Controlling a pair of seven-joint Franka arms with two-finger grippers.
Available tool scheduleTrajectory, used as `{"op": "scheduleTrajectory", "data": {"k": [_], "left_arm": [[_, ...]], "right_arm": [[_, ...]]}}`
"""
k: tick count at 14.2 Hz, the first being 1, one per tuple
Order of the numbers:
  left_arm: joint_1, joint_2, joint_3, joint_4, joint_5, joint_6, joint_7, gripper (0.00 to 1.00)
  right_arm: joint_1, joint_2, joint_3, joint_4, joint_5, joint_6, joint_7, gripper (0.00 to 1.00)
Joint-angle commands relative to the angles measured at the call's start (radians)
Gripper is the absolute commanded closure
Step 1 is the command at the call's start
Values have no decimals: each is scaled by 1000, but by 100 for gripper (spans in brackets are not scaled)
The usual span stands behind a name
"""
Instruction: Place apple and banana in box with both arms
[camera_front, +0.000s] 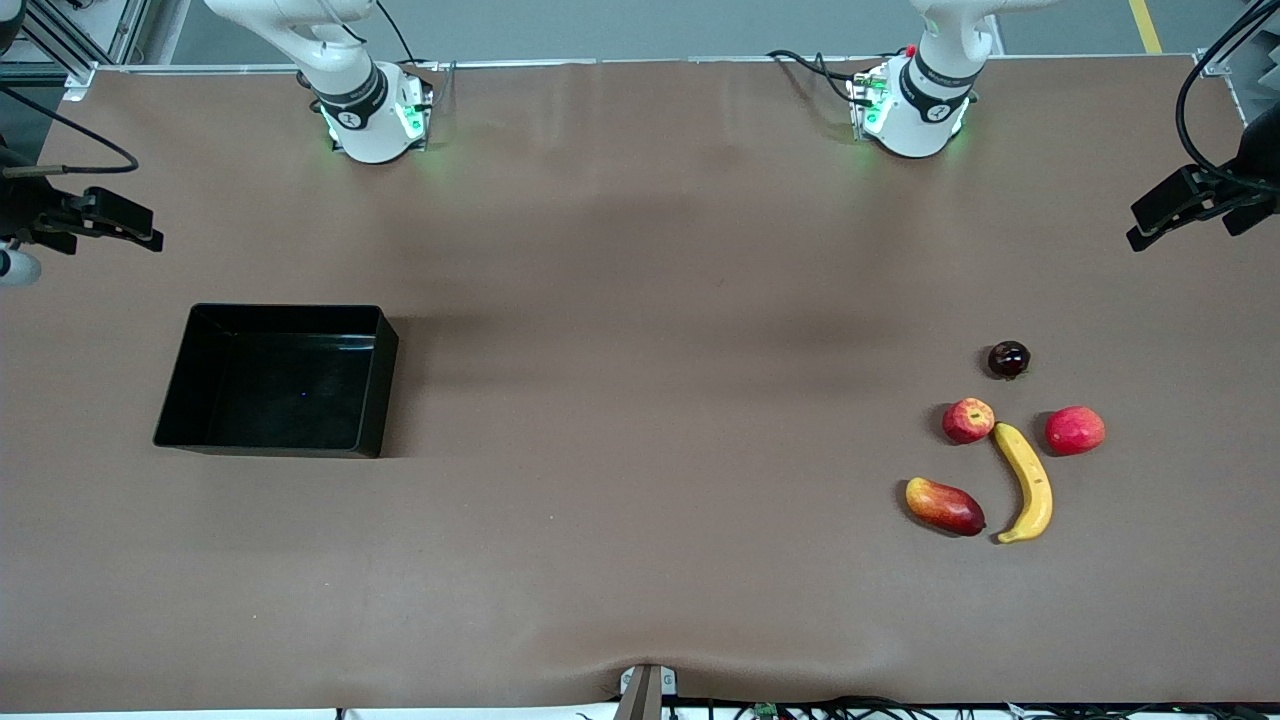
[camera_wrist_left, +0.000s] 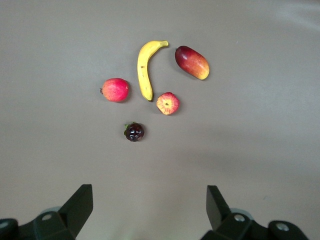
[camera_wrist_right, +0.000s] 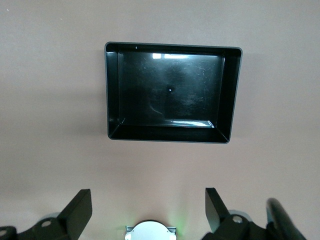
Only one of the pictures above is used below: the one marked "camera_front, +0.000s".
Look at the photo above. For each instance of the black plastic box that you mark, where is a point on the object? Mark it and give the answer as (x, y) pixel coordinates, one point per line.
(280, 385)

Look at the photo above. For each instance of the yellow banana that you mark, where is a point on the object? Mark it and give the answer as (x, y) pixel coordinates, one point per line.
(1030, 480)

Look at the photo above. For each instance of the aluminium frame corner post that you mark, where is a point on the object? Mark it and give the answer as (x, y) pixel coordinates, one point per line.
(1215, 65)

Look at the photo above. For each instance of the brown table cover sheet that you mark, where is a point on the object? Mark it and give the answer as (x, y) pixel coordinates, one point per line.
(640, 550)

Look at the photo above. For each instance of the aluminium frame with black bars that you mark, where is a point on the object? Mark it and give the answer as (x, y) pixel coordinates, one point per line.
(125, 30)

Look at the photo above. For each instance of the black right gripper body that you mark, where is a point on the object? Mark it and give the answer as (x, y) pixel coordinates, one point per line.
(22, 207)

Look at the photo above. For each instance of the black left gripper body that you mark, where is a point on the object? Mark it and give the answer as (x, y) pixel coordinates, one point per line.
(1256, 163)

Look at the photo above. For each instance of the small red yellow apple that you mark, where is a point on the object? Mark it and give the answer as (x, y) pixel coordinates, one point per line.
(968, 420)

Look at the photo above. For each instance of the round red fruit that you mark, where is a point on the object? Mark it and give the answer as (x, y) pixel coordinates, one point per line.
(1075, 430)

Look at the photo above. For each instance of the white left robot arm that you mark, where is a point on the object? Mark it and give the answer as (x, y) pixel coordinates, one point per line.
(920, 110)

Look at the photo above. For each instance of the red yellow mango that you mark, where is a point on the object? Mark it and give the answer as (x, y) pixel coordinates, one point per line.
(944, 506)

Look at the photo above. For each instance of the dark purple plum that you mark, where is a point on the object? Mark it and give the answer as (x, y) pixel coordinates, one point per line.
(1009, 359)

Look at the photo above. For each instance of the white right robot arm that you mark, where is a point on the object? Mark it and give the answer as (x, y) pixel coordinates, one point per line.
(360, 110)

